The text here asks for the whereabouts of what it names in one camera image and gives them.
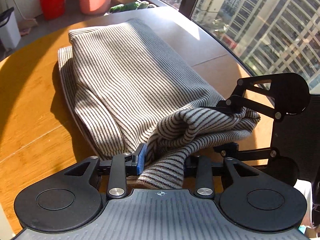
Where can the white trash bin black lid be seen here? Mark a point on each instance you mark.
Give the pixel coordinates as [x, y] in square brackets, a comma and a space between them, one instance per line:
[8, 32]

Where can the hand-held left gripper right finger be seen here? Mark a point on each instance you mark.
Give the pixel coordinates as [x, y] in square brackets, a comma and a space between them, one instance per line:
[192, 165]

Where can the apartment buildings outside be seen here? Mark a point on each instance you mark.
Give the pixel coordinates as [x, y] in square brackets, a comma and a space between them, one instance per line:
[262, 25]

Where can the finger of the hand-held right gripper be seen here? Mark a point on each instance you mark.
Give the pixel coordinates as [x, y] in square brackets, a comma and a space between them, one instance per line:
[240, 105]
[246, 152]

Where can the person's white clothing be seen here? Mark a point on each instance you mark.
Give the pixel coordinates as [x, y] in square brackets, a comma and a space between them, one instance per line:
[303, 200]

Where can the broom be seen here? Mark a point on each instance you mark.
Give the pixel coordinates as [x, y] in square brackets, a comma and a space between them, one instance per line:
[27, 27]

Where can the striped beige knit sweater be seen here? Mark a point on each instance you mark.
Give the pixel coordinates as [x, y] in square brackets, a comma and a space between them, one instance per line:
[130, 87]

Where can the red plastic bucket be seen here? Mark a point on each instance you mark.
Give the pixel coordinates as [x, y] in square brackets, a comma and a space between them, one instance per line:
[52, 3]

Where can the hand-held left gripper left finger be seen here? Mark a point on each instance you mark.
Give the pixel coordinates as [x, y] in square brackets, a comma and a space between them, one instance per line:
[141, 162]

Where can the green leafy plant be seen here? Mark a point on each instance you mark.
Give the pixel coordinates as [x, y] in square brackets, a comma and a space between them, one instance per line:
[127, 6]

